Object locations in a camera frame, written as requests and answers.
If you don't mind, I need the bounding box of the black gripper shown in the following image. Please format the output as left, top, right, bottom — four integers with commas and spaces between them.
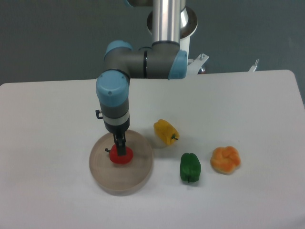
95, 110, 130, 156

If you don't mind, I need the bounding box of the red bell pepper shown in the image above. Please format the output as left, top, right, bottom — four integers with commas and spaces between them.
105, 145, 133, 165

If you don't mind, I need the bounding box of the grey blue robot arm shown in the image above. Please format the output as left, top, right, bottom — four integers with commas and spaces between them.
96, 0, 188, 156

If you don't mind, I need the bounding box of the beige round plate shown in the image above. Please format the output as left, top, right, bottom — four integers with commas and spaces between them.
89, 130, 153, 195

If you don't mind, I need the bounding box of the yellow bell pepper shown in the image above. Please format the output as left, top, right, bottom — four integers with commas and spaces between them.
153, 119, 180, 146

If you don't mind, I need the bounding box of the green bell pepper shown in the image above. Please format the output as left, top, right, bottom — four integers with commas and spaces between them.
180, 153, 201, 183

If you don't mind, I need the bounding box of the orange knotted bread roll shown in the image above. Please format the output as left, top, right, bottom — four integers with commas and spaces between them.
210, 146, 241, 175

